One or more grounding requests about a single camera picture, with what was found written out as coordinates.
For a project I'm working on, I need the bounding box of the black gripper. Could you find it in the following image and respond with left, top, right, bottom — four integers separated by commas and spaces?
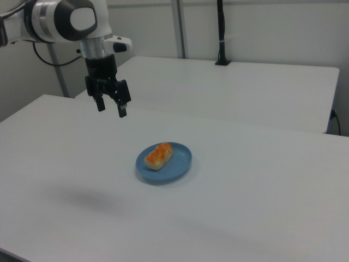
84, 54, 132, 118

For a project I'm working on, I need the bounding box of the orange glazed bread roll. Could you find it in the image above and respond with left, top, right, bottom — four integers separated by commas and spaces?
145, 141, 174, 171

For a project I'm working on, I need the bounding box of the blue oval plate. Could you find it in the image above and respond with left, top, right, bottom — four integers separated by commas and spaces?
135, 141, 193, 184

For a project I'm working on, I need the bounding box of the white back table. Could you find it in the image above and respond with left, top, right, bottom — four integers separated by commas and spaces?
74, 56, 340, 135

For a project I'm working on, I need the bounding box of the slanted grey metal frame post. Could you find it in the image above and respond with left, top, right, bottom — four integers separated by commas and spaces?
46, 43, 70, 99

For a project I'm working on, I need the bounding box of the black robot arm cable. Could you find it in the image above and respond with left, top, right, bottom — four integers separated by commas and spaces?
32, 41, 83, 67

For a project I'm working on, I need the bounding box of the upright grey metal frame post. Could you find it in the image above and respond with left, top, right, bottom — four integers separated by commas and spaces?
171, 0, 189, 59

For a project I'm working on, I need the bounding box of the black camera stand pole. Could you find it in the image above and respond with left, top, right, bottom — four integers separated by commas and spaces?
214, 0, 232, 67

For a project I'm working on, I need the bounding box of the black cable beside table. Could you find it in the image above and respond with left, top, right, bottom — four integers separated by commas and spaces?
330, 109, 342, 136

